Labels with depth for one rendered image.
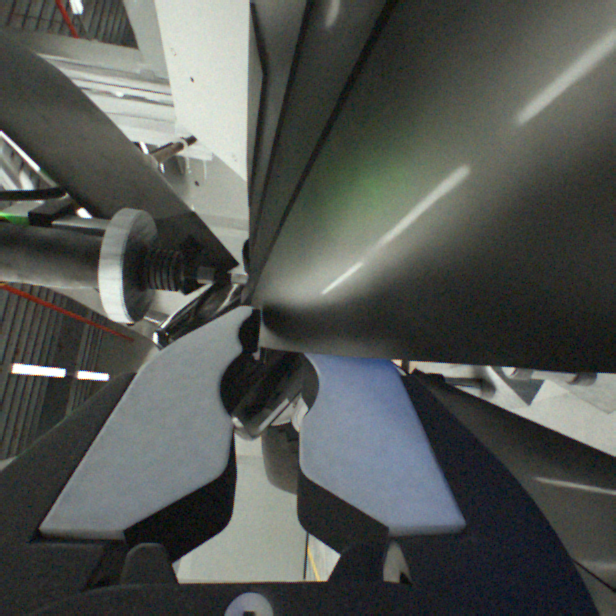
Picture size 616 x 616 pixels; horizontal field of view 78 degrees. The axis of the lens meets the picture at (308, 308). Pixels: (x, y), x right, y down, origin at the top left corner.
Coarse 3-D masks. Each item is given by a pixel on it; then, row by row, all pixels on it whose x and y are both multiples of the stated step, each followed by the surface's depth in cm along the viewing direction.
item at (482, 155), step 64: (256, 0) 9; (320, 0) 5; (384, 0) 4; (448, 0) 3; (512, 0) 3; (576, 0) 3; (256, 64) 9; (320, 64) 6; (384, 64) 4; (448, 64) 4; (512, 64) 3; (576, 64) 3; (256, 128) 10; (320, 128) 6; (384, 128) 5; (448, 128) 4; (512, 128) 3; (576, 128) 3; (256, 192) 12; (320, 192) 7; (384, 192) 5; (448, 192) 4; (512, 192) 3; (576, 192) 3; (256, 256) 14; (320, 256) 7; (384, 256) 5; (448, 256) 4; (512, 256) 3; (576, 256) 3; (320, 320) 8; (384, 320) 6; (448, 320) 4; (512, 320) 4; (576, 320) 3
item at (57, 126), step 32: (0, 32) 33; (0, 64) 28; (32, 64) 33; (0, 96) 25; (32, 96) 29; (64, 96) 34; (0, 128) 23; (32, 128) 26; (64, 128) 30; (96, 128) 34; (32, 160) 24; (64, 160) 27; (96, 160) 31; (128, 160) 34; (96, 192) 28; (128, 192) 31; (160, 192) 35
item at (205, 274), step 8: (184, 272) 24; (192, 272) 24; (200, 272) 24; (208, 272) 24; (216, 272) 24; (224, 272) 24; (200, 280) 24; (208, 280) 24; (216, 280) 24; (224, 280) 24; (232, 280) 24; (240, 280) 24
